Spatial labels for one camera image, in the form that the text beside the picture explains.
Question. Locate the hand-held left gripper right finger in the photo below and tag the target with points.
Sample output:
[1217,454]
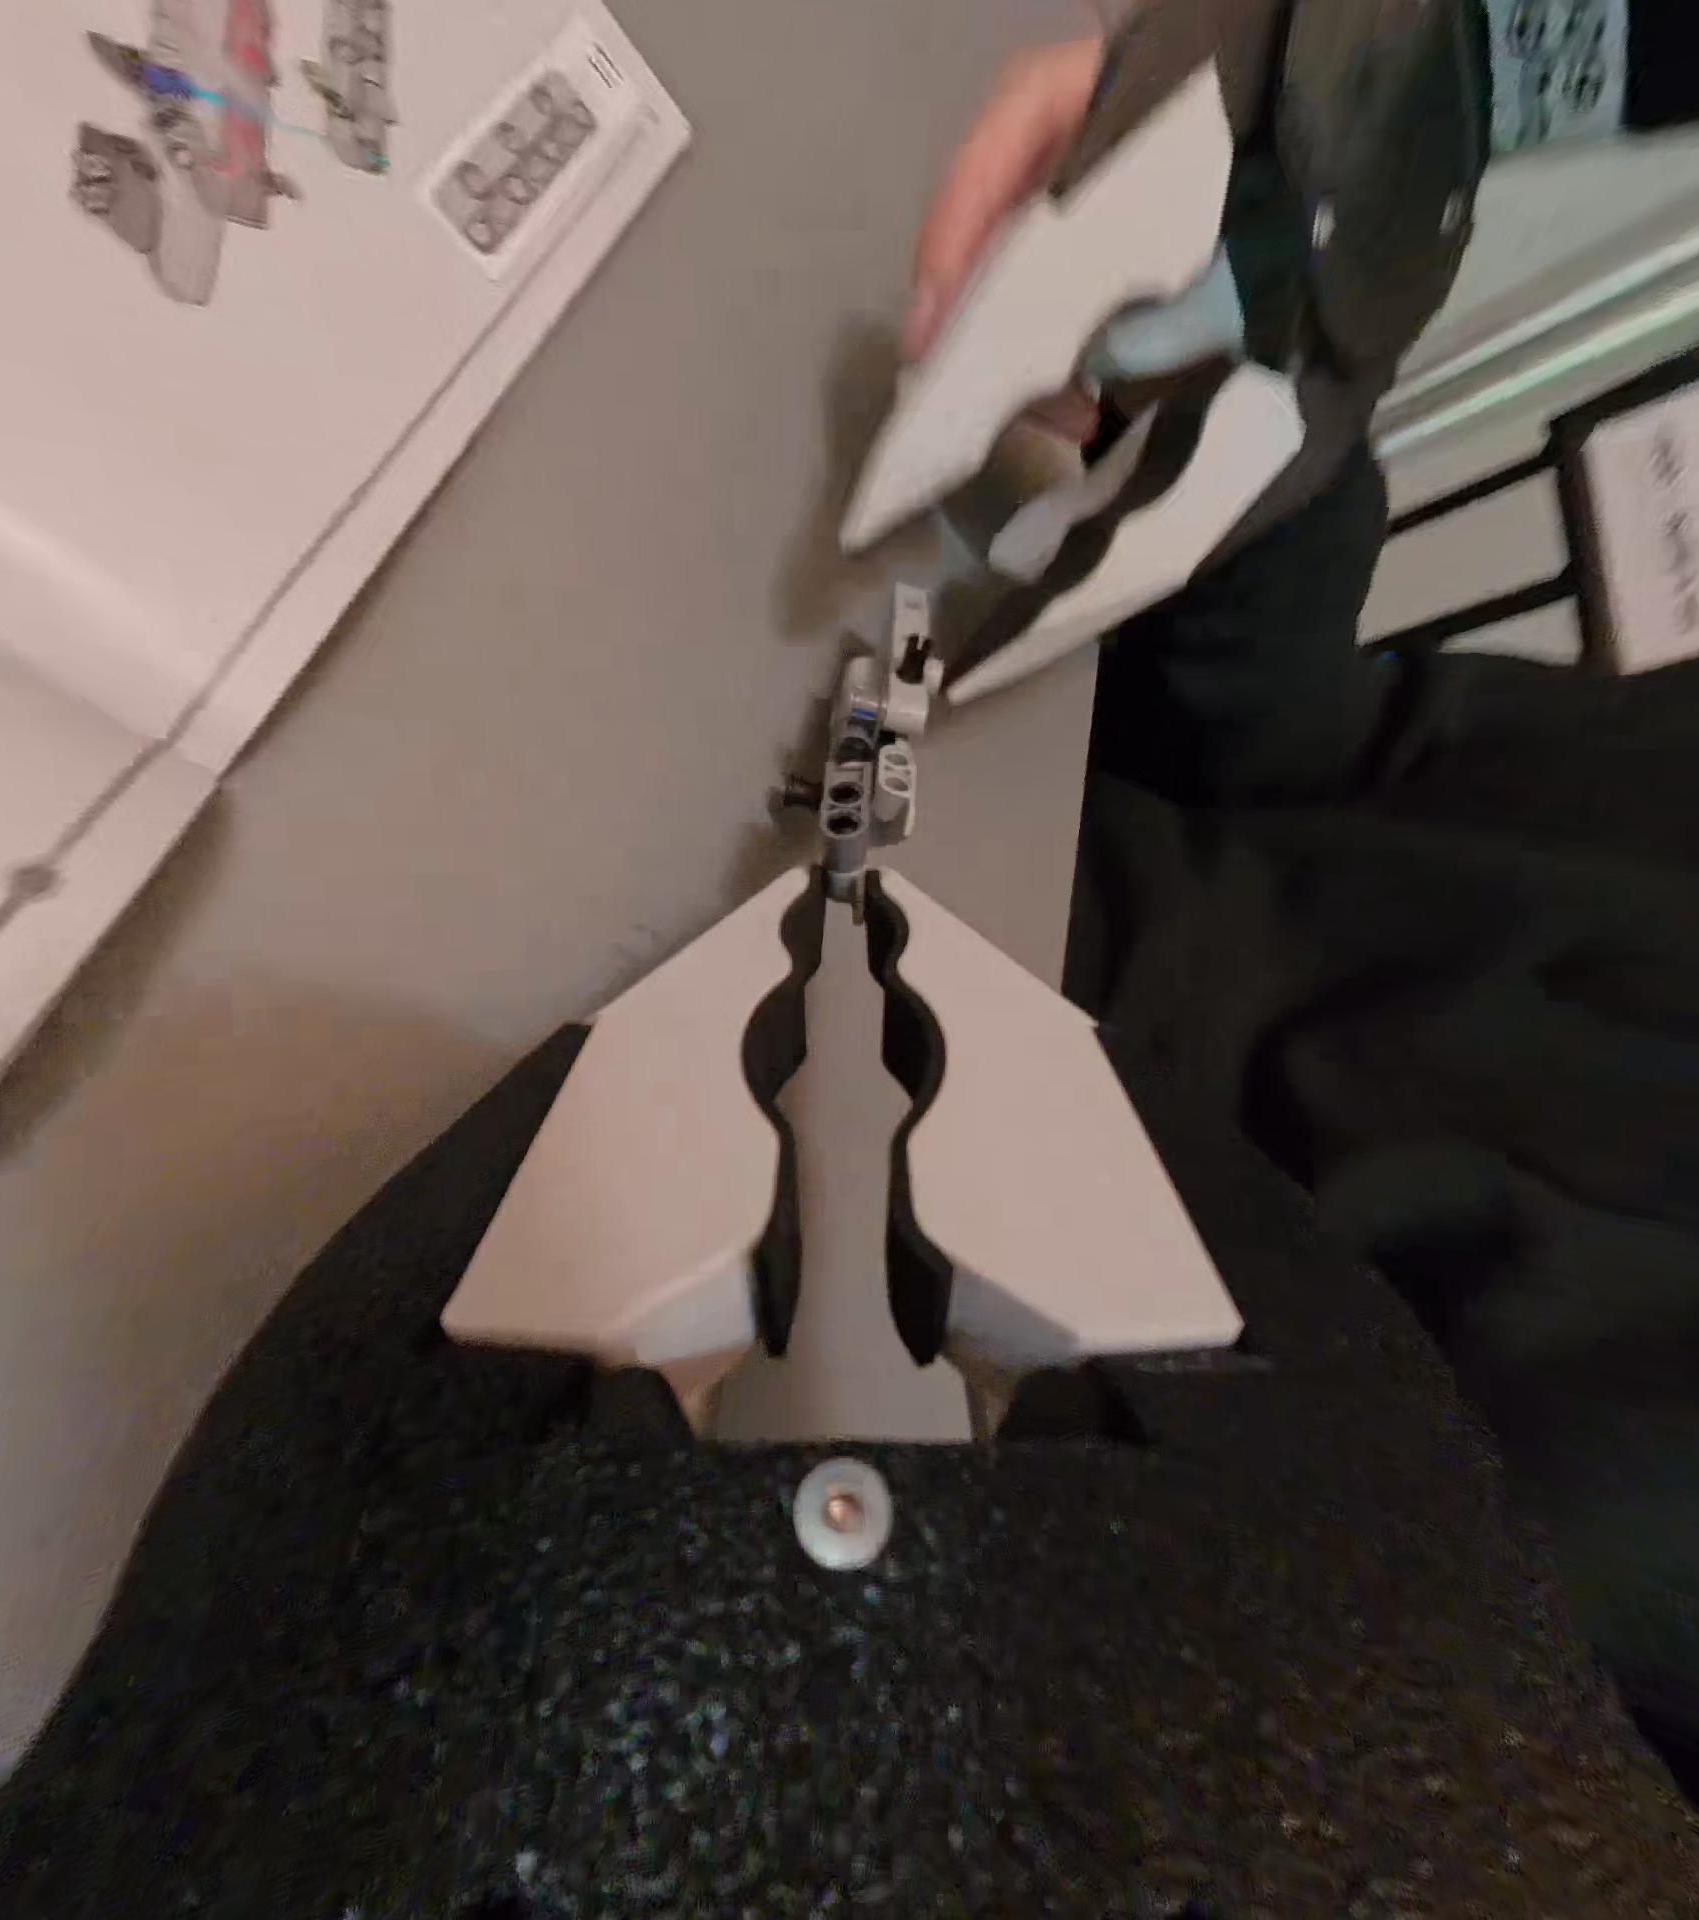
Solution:
[1061,1185]

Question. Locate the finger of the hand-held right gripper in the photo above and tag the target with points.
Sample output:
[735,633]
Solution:
[1045,331]
[1181,511]

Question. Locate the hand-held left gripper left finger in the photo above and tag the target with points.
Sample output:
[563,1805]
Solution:
[611,1185]

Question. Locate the grey toy brick assembly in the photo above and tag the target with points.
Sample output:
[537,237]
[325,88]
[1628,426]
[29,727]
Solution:
[851,788]

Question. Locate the white instruction booklet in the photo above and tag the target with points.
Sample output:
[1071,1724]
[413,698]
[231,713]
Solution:
[265,451]

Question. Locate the person's right hand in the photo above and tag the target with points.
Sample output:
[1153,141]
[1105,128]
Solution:
[1007,165]

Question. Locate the white ledge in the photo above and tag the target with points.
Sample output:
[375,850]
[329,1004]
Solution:
[1584,270]

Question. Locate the person's dark clothing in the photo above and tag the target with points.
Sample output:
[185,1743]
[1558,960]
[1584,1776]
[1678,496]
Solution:
[1464,974]

